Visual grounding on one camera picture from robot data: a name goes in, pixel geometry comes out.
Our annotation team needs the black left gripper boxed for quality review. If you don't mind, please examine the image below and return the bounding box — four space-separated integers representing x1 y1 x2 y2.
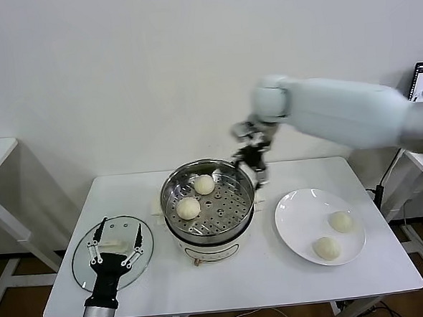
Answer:
79 215 148 311

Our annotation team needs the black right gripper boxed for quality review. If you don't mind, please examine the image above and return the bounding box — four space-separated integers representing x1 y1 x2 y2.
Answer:
231 143 271 192

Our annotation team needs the round glass pot lid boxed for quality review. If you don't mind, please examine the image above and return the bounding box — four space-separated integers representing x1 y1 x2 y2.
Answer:
70 214 158 293

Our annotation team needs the white steamed baozi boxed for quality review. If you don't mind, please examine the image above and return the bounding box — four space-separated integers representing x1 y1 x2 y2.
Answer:
192 174 216 197
311 235 342 262
328 209 356 235
175 197 202 222

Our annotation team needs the stainless steel steamer basket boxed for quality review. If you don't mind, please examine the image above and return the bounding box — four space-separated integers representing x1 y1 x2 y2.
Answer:
156 156 257 247

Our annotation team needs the round white plate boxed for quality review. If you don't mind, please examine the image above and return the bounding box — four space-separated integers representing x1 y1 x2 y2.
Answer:
272 184 369 270

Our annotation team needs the white electric cooking pot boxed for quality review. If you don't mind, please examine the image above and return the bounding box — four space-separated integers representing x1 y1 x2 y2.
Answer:
147 184 270 270

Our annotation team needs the white table leg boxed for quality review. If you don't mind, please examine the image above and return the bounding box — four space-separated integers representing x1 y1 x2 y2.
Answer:
327 296 387 317

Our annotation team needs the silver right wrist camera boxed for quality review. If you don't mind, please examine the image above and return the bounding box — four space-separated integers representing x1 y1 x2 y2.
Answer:
229 120 256 138

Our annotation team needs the white laptop charger cable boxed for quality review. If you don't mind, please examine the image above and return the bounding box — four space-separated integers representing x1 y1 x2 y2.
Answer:
378 148 408 186

